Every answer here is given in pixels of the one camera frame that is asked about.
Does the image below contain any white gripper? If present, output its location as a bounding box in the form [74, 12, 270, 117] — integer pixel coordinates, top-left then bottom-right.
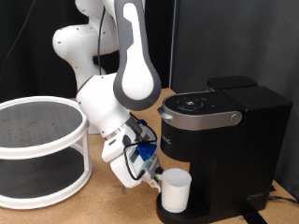
[109, 152, 164, 189]

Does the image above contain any white mug with green tape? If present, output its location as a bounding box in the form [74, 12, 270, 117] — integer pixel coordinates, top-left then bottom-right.
[154, 168, 192, 214]

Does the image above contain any silver Keurig lid handle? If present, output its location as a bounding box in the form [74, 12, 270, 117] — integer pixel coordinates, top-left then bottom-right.
[157, 104, 243, 132]

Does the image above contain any black Keurig coffee machine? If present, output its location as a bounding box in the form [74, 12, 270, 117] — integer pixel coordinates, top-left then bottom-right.
[155, 75, 293, 224]

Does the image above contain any white two-tier turntable shelf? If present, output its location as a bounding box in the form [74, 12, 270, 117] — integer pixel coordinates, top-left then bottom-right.
[0, 95, 93, 210]

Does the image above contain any grey partition panel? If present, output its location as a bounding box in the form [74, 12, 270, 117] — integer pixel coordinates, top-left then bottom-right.
[169, 0, 299, 200]

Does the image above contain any black backdrop curtain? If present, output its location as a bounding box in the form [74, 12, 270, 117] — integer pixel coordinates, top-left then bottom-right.
[0, 0, 176, 104]

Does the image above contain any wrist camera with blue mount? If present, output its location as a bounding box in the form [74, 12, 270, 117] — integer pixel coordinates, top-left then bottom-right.
[129, 119, 163, 176]

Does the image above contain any black strap under machine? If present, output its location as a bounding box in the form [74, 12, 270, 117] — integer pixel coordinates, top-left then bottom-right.
[239, 204, 269, 224]

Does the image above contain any braided grey power cable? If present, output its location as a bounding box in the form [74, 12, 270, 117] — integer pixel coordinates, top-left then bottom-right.
[267, 195, 299, 206]

